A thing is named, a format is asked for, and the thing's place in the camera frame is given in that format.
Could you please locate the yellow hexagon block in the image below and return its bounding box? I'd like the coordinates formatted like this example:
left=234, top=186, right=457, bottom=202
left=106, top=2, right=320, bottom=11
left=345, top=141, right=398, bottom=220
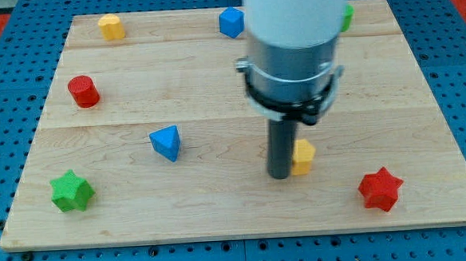
left=291, top=139, right=316, bottom=176

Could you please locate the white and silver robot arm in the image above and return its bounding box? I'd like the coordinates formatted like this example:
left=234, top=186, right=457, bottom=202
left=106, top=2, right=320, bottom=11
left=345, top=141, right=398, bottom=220
left=237, top=0, right=347, bottom=125

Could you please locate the wooden board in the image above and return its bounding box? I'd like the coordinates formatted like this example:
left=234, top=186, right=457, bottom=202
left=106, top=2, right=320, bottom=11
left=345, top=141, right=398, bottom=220
left=0, top=0, right=466, bottom=252

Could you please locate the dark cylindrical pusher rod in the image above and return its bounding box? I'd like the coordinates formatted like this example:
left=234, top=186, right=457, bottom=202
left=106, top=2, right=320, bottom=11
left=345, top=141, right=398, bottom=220
left=267, top=120, right=298, bottom=180

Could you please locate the blue triangle block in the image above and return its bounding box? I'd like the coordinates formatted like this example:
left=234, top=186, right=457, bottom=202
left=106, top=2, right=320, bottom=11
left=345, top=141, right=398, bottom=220
left=148, top=125, right=181, bottom=163

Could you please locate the blue cube block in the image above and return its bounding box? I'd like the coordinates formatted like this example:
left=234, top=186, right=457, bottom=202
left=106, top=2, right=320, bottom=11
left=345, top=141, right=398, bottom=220
left=219, top=6, right=244, bottom=38

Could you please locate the red cylinder block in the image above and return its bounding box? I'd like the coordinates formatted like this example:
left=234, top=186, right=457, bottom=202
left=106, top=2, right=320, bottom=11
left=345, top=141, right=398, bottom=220
left=68, top=75, right=101, bottom=108

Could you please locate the red star block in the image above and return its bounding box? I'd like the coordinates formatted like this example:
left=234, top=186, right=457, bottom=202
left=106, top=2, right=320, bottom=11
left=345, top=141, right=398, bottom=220
left=358, top=167, right=404, bottom=212

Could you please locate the yellow heart block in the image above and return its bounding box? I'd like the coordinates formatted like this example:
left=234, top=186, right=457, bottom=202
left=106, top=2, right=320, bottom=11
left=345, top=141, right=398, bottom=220
left=97, top=13, right=126, bottom=41

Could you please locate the green star block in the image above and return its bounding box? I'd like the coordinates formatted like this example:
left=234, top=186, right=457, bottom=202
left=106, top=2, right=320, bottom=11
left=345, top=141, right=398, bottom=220
left=49, top=169, right=96, bottom=212

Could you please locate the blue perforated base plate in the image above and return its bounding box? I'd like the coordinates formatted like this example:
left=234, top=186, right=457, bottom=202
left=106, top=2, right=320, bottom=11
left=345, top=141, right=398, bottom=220
left=0, top=0, right=466, bottom=261

